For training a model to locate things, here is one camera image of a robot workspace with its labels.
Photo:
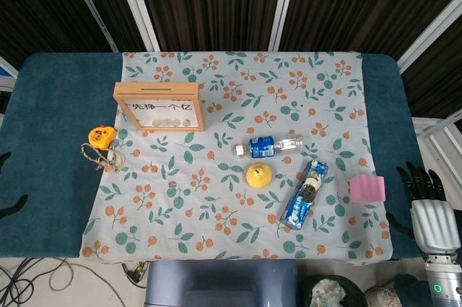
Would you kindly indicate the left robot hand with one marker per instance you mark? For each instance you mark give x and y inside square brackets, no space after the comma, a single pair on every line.
[14,205]

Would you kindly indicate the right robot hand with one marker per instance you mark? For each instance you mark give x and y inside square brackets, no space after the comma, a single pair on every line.
[431,220]

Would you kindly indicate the small metal coin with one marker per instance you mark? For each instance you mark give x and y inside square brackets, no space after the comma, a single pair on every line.
[172,183]

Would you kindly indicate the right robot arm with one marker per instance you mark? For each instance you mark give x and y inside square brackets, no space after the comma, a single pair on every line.
[442,278]

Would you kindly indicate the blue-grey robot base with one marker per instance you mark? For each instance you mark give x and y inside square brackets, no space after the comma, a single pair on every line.
[220,283]

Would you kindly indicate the wooden coin box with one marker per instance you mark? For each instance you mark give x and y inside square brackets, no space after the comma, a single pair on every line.
[160,103]

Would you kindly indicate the teal table cover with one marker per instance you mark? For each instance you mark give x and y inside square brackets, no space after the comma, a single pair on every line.
[54,177]

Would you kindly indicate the pink sponge block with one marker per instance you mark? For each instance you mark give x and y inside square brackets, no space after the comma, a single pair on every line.
[367,188]

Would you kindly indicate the blue jeans leg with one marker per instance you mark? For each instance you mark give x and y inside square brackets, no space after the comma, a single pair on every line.
[409,290]

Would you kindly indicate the white metal rack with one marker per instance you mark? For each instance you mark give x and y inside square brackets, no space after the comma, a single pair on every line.
[438,130]

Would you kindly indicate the white sneaker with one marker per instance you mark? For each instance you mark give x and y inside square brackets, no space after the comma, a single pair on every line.
[380,296]

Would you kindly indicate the yellow tape measure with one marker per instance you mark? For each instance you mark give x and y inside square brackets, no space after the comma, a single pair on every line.
[100,136]

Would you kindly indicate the blue cookie box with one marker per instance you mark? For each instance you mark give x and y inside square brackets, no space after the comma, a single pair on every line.
[302,198]

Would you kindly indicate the black trash bin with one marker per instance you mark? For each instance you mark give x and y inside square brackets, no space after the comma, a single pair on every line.
[310,285]

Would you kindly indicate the yellow pear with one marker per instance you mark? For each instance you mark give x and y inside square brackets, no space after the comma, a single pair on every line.
[259,176]

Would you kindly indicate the clear bottle blue label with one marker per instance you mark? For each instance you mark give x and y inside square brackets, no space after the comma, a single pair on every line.
[263,146]

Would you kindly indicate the floral tablecloth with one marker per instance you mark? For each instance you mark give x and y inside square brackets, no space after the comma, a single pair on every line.
[231,220]

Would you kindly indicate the white partition post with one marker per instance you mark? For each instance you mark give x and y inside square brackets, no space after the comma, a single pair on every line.
[90,5]
[287,3]
[136,5]
[429,29]

